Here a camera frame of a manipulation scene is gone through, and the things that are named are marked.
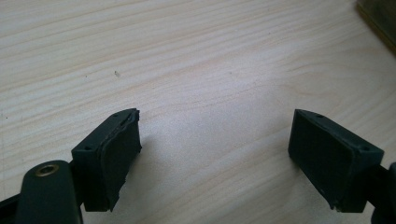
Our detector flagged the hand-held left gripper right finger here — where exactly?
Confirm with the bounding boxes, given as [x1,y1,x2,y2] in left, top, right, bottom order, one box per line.
[287,108,385,214]

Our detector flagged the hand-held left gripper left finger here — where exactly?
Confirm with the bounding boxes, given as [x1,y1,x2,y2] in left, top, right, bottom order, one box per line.
[70,107,143,213]

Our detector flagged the clear brown storage container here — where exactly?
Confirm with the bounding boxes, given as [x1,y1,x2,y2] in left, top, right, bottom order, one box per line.
[356,0,396,55]

